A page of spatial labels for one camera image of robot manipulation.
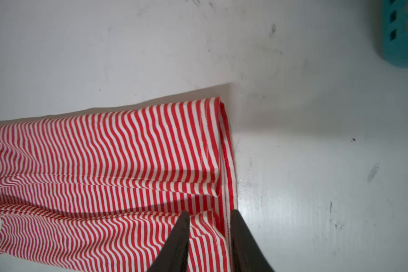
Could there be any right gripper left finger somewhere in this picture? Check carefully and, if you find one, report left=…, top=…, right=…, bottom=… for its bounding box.
left=148, top=211, right=190, bottom=272

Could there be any red white striped garment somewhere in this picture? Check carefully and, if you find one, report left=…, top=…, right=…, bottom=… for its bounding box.
left=0, top=97, right=237, bottom=272

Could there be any teal plastic basket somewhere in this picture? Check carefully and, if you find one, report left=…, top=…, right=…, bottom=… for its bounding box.
left=381, top=0, right=408, bottom=68

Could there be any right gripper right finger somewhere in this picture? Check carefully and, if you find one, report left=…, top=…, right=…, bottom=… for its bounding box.
left=230, top=210, right=274, bottom=272

